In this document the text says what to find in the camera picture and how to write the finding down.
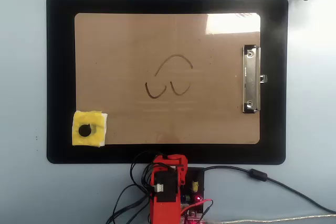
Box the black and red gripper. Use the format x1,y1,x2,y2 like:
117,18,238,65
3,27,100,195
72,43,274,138
152,154,189,201

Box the yellow sponge with black knob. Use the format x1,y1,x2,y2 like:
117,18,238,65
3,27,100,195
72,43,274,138
71,109,108,147

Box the brown clipboard board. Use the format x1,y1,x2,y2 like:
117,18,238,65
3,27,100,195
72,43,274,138
74,12,261,145

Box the silver metal clipboard clip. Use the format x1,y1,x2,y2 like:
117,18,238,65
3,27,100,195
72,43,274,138
241,45,268,114

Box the large black desk mat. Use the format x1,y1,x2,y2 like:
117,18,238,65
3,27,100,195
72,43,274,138
46,0,289,165

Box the black robot arm wires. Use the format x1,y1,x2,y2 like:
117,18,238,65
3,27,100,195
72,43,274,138
104,150,170,224

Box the red wire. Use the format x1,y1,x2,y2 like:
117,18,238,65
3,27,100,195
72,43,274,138
181,198,214,221

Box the black power cable with ferrite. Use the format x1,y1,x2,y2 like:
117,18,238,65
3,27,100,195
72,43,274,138
203,165,336,214

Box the silver braided USB cable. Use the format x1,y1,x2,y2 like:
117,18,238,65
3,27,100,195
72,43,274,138
206,214,336,224

